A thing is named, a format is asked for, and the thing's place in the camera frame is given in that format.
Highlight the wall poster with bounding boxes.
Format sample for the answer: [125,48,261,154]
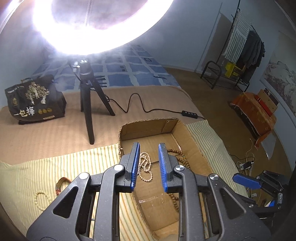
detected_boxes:
[260,30,296,112]

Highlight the yellow striped cloth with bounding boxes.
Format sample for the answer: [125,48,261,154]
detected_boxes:
[0,120,250,241]

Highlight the blue checked blanket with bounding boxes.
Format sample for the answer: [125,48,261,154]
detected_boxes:
[31,44,182,91]

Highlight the tan mat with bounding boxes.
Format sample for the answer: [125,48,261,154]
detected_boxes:
[0,86,206,167]

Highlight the clear plastic sheet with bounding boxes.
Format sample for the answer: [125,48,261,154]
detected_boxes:
[260,133,277,160]

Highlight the phone holder gooseneck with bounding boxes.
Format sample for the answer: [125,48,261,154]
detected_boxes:
[84,0,90,26]

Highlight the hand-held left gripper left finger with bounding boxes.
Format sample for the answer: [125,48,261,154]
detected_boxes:
[26,142,141,241]

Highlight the cream bead bracelet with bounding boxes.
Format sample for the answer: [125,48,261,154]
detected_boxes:
[34,190,52,212]

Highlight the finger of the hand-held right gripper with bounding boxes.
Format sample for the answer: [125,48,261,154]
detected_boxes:
[232,173,263,190]

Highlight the brown wooden bead necklace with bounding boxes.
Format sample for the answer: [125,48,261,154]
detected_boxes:
[167,148,191,212]

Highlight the black tripod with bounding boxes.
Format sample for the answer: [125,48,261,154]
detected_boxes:
[68,59,115,144]

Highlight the ring light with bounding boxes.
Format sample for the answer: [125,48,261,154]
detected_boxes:
[32,0,175,56]

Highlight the brown box with red edge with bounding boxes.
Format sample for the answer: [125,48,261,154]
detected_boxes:
[254,88,279,117]

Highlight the black bag with tree print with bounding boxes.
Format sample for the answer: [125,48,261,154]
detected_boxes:
[5,75,67,125]

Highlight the red leather bracelet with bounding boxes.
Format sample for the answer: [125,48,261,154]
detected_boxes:
[55,177,71,197]

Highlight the black power cable with switch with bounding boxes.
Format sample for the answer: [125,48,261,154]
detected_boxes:
[104,93,206,121]

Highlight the black clothes rack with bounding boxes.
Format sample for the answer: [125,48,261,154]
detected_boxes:
[216,2,265,92]

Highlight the yellow crate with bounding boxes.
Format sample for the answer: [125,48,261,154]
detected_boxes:
[225,61,245,80]

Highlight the striped towel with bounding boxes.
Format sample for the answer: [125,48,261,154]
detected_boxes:
[222,10,250,64]

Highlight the power strip with cables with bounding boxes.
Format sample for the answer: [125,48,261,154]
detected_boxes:
[235,139,257,173]

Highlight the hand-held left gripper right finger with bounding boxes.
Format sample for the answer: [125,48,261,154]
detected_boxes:
[158,143,271,241]

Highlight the brown flat board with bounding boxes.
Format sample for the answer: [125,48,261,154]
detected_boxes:
[203,11,233,71]

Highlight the pearl necklace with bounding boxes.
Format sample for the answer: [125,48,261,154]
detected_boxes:
[137,152,153,182]

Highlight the dark hanging clothes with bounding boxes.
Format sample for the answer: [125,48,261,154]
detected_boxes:
[238,30,265,81]

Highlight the cardboard box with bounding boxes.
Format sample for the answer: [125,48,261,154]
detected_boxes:
[118,118,228,237]

